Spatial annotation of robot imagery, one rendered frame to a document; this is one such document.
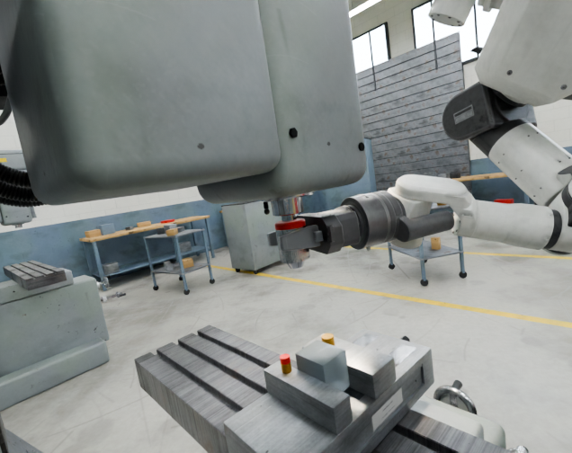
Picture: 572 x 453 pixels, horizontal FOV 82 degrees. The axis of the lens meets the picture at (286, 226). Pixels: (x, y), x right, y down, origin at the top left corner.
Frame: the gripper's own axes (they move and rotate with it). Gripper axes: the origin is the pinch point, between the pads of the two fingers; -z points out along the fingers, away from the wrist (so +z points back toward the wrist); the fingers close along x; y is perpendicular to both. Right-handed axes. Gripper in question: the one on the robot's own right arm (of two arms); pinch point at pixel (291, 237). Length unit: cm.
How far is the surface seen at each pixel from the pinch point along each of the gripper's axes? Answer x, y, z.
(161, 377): -32, 31, -25
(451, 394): -19, 58, 48
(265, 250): -440, 93, 126
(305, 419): 6.2, 24.6, -4.9
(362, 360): 4.6, 20.7, 6.6
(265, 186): 10.3, -8.4, -6.3
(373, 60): -651, -262, 544
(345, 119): 8.1, -15.4, 7.0
